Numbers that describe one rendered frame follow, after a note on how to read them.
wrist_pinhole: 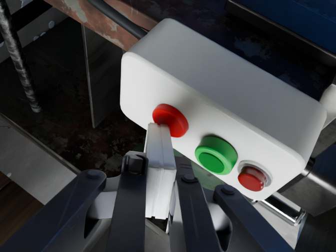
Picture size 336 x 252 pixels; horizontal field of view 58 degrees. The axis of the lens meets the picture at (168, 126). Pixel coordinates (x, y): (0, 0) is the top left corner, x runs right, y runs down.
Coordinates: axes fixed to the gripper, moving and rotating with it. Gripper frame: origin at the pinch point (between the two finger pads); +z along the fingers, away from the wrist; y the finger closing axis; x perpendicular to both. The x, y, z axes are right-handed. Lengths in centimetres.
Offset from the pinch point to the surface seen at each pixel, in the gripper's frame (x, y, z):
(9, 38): 2.0, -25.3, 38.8
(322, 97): 4.8, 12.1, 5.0
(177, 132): 1.1, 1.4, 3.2
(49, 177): -66, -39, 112
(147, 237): -227, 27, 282
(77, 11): 8.0, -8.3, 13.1
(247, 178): -0.4, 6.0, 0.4
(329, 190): -10.3, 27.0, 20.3
